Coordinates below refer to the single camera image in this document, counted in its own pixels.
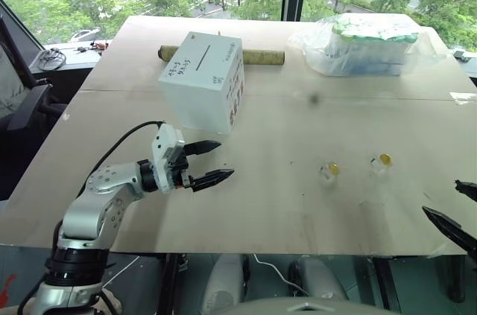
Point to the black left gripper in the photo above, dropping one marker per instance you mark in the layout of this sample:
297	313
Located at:
180	171

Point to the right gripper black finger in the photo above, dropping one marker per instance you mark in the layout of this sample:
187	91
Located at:
469	189
452	228

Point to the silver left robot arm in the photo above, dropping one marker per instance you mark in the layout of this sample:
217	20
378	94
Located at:
89	214

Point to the white cardboard box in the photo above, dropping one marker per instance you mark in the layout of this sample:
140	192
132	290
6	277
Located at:
197	88

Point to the black table leg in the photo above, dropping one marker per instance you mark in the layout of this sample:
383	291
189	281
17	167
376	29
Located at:
385	285
167	285
456	277

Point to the brown cardboard tube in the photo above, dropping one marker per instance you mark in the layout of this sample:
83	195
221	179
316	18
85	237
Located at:
264	56

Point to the white rounded robot leg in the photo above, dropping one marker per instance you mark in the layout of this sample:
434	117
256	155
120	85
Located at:
320	277
223	285

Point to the small black device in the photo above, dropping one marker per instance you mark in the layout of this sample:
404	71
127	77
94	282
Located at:
462	56

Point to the small red black parts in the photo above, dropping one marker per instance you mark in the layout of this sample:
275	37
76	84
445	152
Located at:
93	47

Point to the grey robot torso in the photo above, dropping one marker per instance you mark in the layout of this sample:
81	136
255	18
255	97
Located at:
305	307

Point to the clear plastic bag with packs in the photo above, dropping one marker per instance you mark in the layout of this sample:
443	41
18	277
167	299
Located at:
365	47

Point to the white parked car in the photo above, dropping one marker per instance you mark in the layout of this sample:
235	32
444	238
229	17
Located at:
85	35

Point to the black office chair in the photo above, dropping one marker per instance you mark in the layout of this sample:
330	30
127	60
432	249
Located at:
22	106

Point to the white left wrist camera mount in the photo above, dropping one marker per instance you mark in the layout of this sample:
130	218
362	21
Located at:
162	166

